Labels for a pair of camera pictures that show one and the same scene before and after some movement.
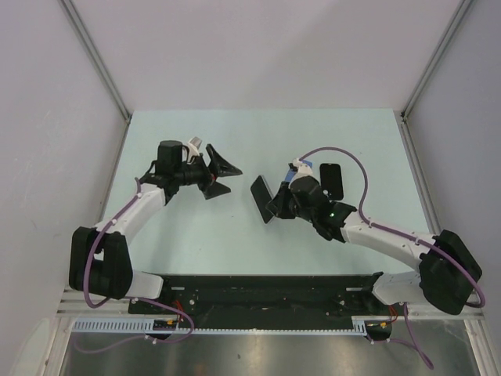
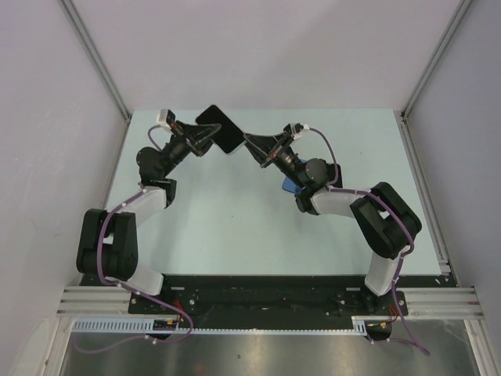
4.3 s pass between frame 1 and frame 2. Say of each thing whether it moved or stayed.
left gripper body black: moved
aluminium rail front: stayed
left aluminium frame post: stayed
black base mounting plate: stayed
